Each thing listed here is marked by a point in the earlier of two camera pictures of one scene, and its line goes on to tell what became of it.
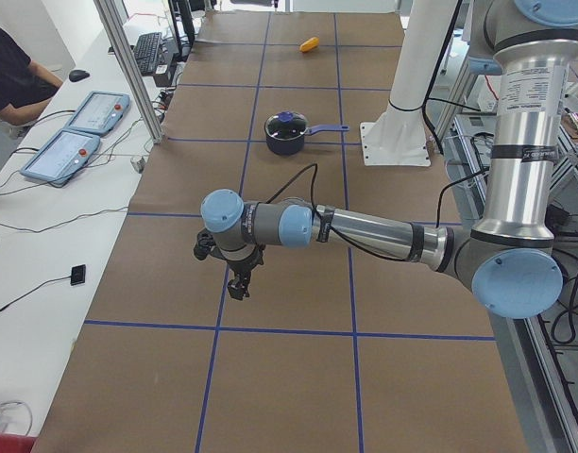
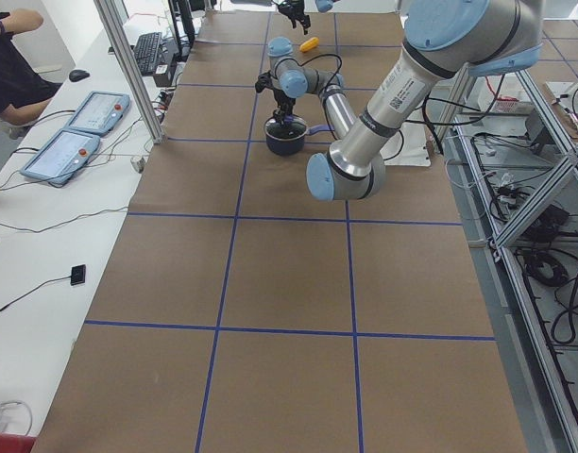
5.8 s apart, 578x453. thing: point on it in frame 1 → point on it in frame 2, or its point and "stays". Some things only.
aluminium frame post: [108, 17] stays
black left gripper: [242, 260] → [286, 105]
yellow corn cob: [309, 44] stays
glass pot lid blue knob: [286, 125] stays
